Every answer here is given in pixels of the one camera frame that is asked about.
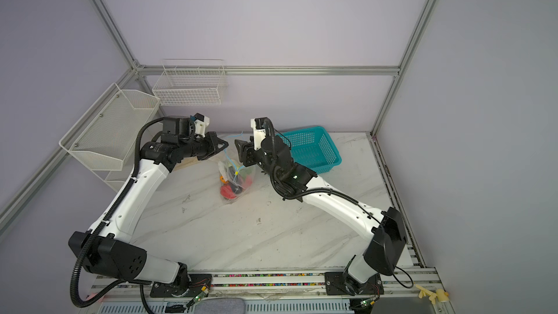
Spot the clear zip top bag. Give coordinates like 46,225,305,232
217,132,256,204

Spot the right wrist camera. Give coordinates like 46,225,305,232
251,118,267,151

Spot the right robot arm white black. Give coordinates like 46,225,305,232
235,135,408,295

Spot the red toy fruit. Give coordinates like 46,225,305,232
220,185,237,200

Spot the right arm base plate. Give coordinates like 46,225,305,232
324,272,384,296

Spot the white wire wall basket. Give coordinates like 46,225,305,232
152,59,228,106

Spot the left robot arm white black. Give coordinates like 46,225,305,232
68,113,228,308

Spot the white mesh shelf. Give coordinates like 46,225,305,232
103,168,132,192
59,84,160,171

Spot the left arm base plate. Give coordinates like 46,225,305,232
150,273,213,298

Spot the teal plastic basket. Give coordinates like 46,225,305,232
280,126,342,174

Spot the white mesh lower shelf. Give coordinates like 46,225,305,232
103,168,132,192

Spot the white mesh upper shelf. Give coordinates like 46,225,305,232
59,84,160,171

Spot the grey cloth pad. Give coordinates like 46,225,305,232
193,298,246,314

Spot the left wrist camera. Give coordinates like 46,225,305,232
190,113,210,138

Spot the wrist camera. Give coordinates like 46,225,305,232
190,113,210,138
251,118,267,151

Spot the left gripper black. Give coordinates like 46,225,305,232
180,131,229,161

